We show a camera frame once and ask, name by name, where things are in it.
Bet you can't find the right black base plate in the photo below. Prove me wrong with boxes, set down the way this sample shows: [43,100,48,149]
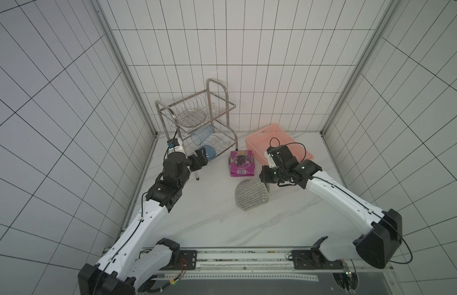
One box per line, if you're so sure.
[287,250,343,270]

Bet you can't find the blue bowl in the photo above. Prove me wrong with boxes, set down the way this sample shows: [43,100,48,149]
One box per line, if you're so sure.
[203,145,217,162]

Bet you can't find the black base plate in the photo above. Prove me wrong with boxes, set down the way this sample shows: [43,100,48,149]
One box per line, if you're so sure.
[162,250,198,270]
[287,250,343,270]

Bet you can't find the round metal strainer plate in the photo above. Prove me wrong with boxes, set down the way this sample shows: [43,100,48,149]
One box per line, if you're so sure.
[176,109,207,129]

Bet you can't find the grey striped square dishcloth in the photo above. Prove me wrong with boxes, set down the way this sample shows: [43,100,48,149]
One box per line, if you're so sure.
[235,179,269,211]

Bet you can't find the metal two-tier dish rack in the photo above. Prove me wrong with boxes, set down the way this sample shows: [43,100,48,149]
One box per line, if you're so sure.
[155,78,239,171]

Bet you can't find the pink plastic basket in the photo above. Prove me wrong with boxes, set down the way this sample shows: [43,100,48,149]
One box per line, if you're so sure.
[245,124,314,165]

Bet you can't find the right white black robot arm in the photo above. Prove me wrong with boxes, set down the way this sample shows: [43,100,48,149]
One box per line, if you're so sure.
[259,160,405,269]

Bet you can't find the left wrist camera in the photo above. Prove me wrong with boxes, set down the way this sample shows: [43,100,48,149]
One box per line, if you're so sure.
[167,138,180,149]

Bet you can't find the purple snack packet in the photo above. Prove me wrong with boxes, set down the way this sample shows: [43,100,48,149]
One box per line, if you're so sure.
[228,150,255,177]

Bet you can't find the clear blue plastic cup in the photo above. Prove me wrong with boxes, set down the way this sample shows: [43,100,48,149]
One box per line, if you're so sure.
[190,124,214,146]

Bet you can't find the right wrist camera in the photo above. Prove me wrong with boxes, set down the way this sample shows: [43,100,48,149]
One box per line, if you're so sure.
[265,145,295,167]

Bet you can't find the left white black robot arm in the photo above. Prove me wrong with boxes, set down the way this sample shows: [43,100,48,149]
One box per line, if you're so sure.
[78,146,207,295]

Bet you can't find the aluminium mounting rail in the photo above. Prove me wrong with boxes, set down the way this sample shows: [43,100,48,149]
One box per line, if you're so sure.
[96,246,393,275]

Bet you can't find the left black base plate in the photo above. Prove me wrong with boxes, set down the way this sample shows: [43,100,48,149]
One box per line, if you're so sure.
[162,250,198,270]

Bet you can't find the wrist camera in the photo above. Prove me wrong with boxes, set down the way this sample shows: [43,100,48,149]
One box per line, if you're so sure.
[167,138,180,149]
[265,145,295,167]

